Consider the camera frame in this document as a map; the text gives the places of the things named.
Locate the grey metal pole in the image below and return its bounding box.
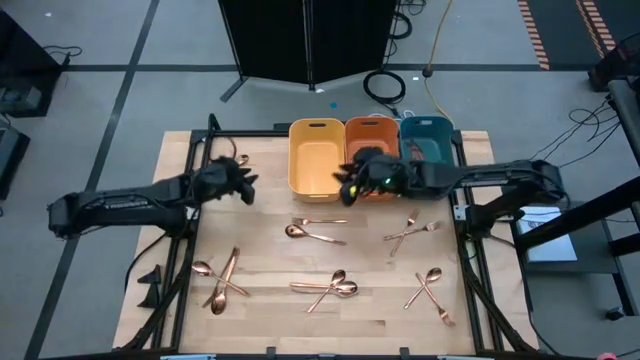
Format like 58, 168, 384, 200
606, 78, 640, 169

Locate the black metal table frame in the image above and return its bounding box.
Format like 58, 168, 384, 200
117, 112, 541, 360

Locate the yellow extension cable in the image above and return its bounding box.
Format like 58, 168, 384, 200
422, 0, 455, 124

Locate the grey equipment box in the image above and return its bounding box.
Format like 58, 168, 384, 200
0, 124, 31, 201

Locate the teal plastic bin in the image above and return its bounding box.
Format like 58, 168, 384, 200
398, 115, 456, 166

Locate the coiled black cable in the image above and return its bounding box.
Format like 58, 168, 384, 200
362, 69, 407, 106

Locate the black folding partition screen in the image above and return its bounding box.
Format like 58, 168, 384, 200
217, 0, 399, 104

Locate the black cable bundle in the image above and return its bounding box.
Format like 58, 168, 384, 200
524, 97, 624, 179

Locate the black floor cable loop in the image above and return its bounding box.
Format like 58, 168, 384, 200
384, 0, 414, 41

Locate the white paper sheet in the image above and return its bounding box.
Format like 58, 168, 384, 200
516, 205, 579, 264

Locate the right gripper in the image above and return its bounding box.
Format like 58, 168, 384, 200
332, 146, 418, 208

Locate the copper cutlery cluster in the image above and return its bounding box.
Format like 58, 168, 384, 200
202, 248, 242, 309

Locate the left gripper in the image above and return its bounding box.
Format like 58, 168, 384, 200
192, 155, 260, 207

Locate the dark grey side table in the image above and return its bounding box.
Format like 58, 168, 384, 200
509, 199, 640, 317

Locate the black diagonal metal beam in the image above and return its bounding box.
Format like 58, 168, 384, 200
514, 175, 640, 254

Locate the thin black floor cable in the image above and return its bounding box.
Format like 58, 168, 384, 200
43, 44, 84, 69

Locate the black cabinet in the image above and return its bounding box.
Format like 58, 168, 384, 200
0, 9, 64, 119

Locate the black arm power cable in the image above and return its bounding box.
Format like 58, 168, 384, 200
123, 230, 169, 294

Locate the black triangular spare finger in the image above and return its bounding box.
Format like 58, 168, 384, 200
136, 285, 162, 309
137, 264, 164, 286

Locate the long silver spoon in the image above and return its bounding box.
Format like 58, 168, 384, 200
289, 280, 359, 299

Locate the orange plastic bin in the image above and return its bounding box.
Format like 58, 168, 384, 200
343, 115, 402, 202

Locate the yellow plastic bin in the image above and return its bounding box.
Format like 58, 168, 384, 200
288, 118, 347, 204

